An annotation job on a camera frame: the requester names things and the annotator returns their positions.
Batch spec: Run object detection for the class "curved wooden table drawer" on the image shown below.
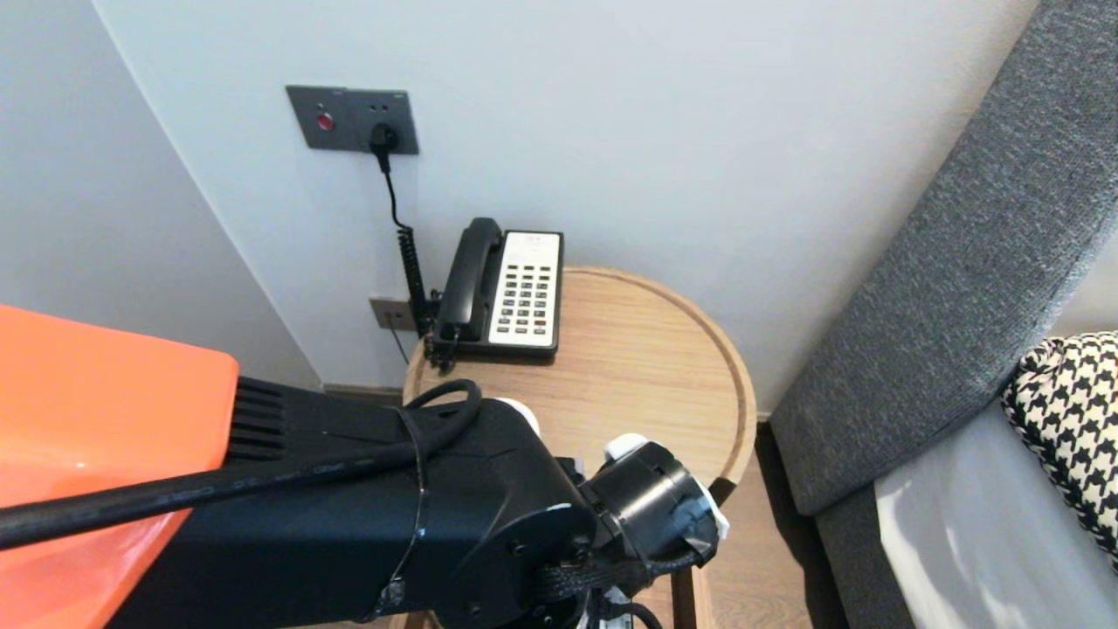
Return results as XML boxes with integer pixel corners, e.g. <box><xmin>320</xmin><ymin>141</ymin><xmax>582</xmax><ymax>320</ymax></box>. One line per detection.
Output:
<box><xmin>389</xmin><ymin>563</ymin><xmax>713</xmax><ymax>629</ymax></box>

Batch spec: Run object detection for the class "white round puck lamp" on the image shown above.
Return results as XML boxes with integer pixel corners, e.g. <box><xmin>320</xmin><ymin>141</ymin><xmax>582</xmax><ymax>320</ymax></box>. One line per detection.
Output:
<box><xmin>498</xmin><ymin>397</ymin><xmax>542</xmax><ymax>438</ymax></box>

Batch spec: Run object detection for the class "round wooden side table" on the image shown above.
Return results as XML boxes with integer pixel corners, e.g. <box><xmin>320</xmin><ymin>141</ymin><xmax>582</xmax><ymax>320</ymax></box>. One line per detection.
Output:
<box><xmin>404</xmin><ymin>266</ymin><xmax>759</xmax><ymax>508</ymax></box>

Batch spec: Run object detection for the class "black and white desk telephone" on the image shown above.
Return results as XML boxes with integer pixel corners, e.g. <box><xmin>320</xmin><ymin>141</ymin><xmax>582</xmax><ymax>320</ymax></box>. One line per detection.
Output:
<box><xmin>434</xmin><ymin>230</ymin><xmax>566</xmax><ymax>361</ymax></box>

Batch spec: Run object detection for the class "black telephone handset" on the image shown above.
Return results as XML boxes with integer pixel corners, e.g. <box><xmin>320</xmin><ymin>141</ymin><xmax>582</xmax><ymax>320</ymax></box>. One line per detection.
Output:
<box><xmin>436</xmin><ymin>218</ymin><xmax>505</xmax><ymax>343</ymax></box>

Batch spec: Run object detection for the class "white bed sheet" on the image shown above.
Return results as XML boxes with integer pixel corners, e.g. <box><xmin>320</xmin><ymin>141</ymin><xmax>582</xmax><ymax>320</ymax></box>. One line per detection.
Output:
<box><xmin>873</xmin><ymin>397</ymin><xmax>1118</xmax><ymax>629</ymax></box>

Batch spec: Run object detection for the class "grey upholstered headboard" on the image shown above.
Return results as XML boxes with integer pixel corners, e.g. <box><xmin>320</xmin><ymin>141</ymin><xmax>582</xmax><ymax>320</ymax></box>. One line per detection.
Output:
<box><xmin>768</xmin><ymin>0</ymin><xmax>1118</xmax><ymax>518</ymax></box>

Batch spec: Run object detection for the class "houndstooth black white pillow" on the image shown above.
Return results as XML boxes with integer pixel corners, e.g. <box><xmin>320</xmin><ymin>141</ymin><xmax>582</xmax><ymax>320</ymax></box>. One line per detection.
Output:
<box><xmin>997</xmin><ymin>331</ymin><xmax>1118</xmax><ymax>575</ymax></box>

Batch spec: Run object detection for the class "black braided left wrist cable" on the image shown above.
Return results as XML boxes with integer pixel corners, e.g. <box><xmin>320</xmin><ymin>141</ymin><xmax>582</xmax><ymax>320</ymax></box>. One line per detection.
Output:
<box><xmin>533</xmin><ymin>546</ymin><xmax>708</xmax><ymax>629</ymax></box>

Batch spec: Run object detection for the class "grey upholstered bed frame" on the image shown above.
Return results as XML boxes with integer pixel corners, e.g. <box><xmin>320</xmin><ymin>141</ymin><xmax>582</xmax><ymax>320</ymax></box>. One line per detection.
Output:
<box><xmin>812</xmin><ymin>483</ymin><xmax>920</xmax><ymax>629</ymax></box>

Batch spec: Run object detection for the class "black coiled handset cord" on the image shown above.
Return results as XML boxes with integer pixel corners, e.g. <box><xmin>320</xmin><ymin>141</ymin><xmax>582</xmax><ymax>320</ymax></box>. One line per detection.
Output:
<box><xmin>424</xmin><ymin>327</ymin><xmax>464</xmax><ymax>377</ymax></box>

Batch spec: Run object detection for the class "beige low wall socket plate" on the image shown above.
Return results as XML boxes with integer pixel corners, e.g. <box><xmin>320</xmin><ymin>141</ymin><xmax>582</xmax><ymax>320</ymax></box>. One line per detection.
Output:
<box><xmin>369</xmin><ymin>296</ymin><xmax>420</xmax><ymax>333</ymax></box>

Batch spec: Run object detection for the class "black coiled power cable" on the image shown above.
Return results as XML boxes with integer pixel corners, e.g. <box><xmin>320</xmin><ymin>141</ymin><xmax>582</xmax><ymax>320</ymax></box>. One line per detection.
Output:
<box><xmin>371</xmin><ymin>125</ymin><xmax>436</xmax><ymax>337</ymax></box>

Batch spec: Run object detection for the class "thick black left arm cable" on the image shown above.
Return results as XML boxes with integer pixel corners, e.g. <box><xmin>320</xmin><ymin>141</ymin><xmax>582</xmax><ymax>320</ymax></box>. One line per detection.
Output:
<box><xmin>0</xmin><ymin>378</ymin><xmax>484</xmax><ymax>551</ymax></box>

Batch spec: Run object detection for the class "grey wall power socket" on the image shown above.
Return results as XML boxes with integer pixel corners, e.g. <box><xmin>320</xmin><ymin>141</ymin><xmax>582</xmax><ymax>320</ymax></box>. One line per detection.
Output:
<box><xmin>346</xmin><ymin>89</ymin><xmax>421</xmax><ymax>157</ymax></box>

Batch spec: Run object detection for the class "grey wall switch panel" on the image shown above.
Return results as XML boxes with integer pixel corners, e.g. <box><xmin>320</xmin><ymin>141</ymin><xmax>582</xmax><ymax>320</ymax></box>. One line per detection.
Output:
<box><xmin>286</xmin><ymin>85</ymin><xmax>353</xmax><ymax>152</ymax></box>

